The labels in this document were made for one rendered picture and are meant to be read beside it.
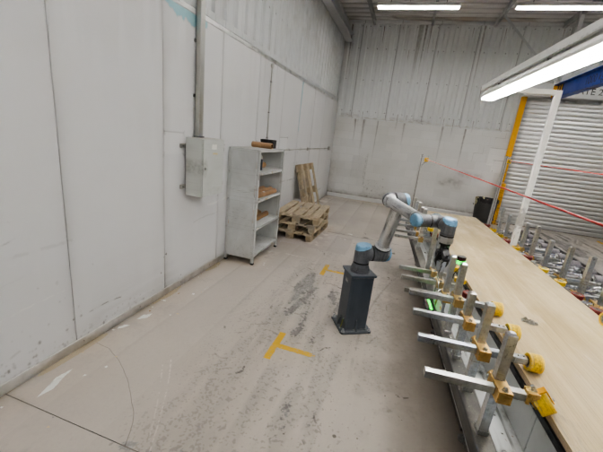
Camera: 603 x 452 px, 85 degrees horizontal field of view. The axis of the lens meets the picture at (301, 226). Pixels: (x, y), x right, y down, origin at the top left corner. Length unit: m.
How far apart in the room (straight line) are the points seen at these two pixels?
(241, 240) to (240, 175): 0.89
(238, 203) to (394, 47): 7.40
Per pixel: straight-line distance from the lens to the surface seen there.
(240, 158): 4.33
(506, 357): 1.54
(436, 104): 10.29
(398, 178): 10.25
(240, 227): 4.49
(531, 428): 1.85
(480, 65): 10.57
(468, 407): 1.85
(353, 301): 3.21
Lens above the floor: 1.80
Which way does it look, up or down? 16 degrees down
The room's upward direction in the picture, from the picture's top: 6 degrees clockwise
